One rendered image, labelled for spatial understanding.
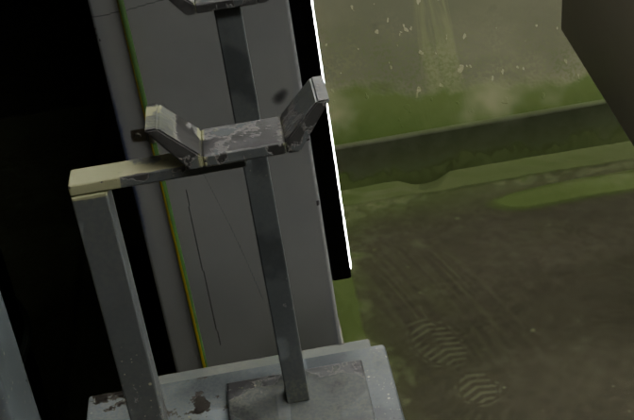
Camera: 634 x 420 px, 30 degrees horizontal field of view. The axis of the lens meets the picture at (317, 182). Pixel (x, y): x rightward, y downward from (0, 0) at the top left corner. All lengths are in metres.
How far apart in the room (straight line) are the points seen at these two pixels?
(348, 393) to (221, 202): 0.38
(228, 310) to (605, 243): 1.29
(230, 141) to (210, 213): 0.67
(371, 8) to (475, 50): 0.25
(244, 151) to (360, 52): 2.13
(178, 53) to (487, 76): 1.61
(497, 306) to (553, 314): 0.11
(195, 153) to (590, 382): 1.59
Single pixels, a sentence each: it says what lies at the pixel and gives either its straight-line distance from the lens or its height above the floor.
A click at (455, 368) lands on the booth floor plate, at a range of 2.09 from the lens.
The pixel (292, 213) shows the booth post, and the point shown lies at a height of 0.74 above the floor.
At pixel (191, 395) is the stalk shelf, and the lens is 0.88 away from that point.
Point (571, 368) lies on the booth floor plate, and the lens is 2.08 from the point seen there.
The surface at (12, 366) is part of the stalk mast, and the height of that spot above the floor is 0.93.
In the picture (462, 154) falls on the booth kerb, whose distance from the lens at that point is 2.65.
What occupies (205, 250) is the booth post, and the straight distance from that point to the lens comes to 1.20.
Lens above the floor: 1.32
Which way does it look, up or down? 28 degrees down
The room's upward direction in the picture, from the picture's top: 9 degrees counter-clockwise
